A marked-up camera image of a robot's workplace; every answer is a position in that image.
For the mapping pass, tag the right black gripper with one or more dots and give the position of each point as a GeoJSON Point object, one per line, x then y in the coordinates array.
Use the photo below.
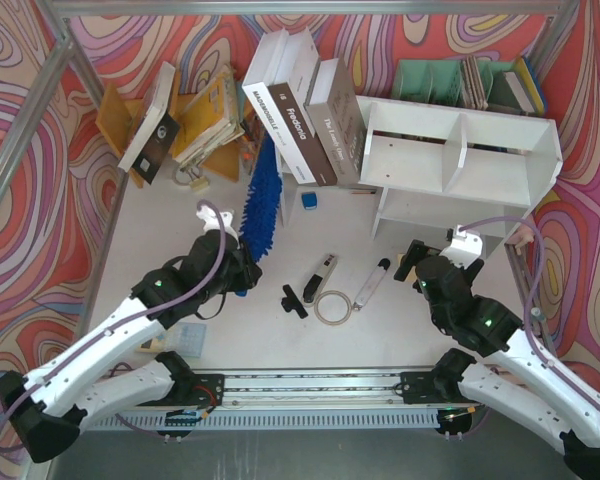
{"type": "Point", "coordinates": [410, 258]}

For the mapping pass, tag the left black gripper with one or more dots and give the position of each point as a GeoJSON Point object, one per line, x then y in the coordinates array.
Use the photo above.
{"type": "Point", "coordinates": [249, 270]}

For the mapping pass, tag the blue microfiber duster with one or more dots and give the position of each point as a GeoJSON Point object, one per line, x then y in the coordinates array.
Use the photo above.
{"type": "Point", "coordinates": [263, 198]}

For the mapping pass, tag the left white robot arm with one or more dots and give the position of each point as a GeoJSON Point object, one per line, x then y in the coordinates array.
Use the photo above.
{"type": "Point", "coordinates": [87, 361]}

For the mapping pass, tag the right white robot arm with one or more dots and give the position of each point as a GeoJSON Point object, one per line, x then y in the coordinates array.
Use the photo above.
{"type": "Point", "coordinates": [495, 363]}

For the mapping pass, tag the white wooden bookshelf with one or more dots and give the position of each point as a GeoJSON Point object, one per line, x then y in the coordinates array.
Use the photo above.
{"type": "Point", "coordinates": [439, 167]}

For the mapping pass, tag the silver black pen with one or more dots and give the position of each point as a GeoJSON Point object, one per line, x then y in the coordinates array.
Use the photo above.
{"type": "Point", "coordinates": [371, 284]}

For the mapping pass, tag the black binder clip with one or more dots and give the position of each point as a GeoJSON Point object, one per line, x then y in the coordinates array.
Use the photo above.
{"type": "Point", "coordinates": [291, 303]}

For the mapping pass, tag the small white side shelf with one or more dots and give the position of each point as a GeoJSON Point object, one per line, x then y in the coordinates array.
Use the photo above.
{"type": "Point", "coordinates": [289, 190]}

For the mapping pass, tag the black and white book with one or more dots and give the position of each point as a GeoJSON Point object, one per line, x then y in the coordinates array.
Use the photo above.
{"type": "Point", "coordinates": [153, 129]}

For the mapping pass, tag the grey black stapler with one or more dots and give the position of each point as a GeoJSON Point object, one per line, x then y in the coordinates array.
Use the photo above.
{"type": "Point", "coordinates": [318, 279]}

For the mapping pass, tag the blue pencil sharpener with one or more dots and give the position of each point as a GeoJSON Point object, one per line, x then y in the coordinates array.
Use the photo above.
{"type": "Point", "coordinates": [309, 200]}

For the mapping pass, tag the clear cup of pencils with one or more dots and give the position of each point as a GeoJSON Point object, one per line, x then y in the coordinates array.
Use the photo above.
{"type": "Point", "coordinates": [251, 142]}

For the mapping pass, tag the stack of yellow books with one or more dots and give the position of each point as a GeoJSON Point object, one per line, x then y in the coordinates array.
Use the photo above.
{"type": "Point", "coordinates": [210, 120]}

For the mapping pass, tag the white Mademoiselle book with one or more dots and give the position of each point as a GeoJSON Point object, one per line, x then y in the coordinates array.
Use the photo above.
{"type": "Point", "coordinates": [257, 85]}

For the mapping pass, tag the brown Fredonia book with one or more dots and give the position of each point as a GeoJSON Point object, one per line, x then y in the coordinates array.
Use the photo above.
{"type": "Point", "coordinates": [292, 88]}

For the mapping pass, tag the grey Lonely Ones book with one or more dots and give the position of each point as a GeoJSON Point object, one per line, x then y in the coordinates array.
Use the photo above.
{"type": "Point", "coordinates": [337, 119]}

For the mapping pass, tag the green desk organizer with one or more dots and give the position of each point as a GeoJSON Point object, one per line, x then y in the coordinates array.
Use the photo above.
{"type": "Point", "coordinates": [444, 82]}

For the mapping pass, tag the blue yellow book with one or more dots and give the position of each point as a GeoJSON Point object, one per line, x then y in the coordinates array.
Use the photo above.
{"type": "Point", "coordinates": [522, 66]}

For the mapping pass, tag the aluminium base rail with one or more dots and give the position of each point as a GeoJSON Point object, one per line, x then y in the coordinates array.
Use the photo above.
{"type": "Point", "coordinates": [300, 390]}

